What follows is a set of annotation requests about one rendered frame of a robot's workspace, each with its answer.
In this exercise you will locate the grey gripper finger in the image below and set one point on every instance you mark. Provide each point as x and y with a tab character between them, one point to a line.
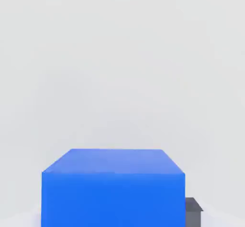
193	215

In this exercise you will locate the small blue cube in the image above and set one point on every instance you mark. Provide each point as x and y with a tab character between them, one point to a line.
113	196

